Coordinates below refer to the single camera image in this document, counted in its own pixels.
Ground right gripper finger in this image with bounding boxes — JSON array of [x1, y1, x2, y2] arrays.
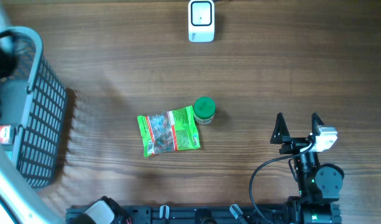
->
[[270, 113, 290, 144], [311, 113, 324, 136]]

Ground small red tissue pack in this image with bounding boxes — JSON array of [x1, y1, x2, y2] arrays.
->
[[0, 125, 14, 145]]

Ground green lid jar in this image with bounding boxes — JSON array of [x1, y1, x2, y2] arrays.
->
[[193, 96, 216, 124]]

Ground green candy bag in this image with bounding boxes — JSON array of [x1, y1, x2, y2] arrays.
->
[[137, 106, 200, 157]]

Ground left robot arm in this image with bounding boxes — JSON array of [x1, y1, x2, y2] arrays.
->
[[0, 27, 67, 223]]

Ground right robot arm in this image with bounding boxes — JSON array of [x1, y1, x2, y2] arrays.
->
[[270, 113, 344, 223]]

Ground white barcode scanner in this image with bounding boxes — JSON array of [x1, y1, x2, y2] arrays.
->
[[188, 0, 215, 43]]

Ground grey plastic mesh basket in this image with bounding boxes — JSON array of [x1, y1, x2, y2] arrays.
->
[[0, 27, 68, 190]]

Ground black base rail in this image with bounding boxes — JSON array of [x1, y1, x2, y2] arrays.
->
[[65, 203, 342, 224]]

